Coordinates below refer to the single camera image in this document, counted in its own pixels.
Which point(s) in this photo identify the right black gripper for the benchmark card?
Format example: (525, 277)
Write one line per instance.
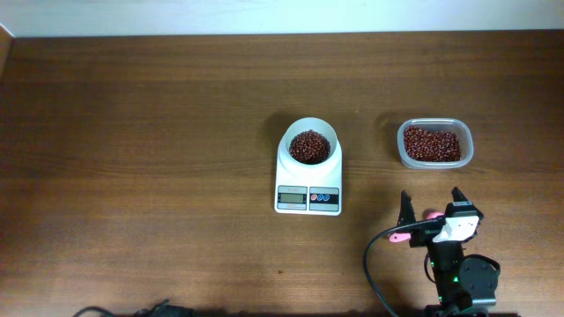
(424, 236)

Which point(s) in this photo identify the pink measuring scoop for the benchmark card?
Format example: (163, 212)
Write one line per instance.
(397, 237)

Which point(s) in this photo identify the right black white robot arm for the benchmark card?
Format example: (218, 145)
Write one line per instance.
(465, 283)

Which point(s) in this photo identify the white digital kitchen scale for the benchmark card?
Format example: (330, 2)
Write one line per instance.
(309, 189)

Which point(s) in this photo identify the red beans pile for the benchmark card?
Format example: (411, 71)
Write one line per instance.
(431, 146)

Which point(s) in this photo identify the clear plastic bean container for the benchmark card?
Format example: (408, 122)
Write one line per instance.
(437, 124)

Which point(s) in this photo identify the red beans in bowl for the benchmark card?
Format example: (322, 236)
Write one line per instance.
(310, 148)

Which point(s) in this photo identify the white bowl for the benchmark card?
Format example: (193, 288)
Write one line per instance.
(306, 124)

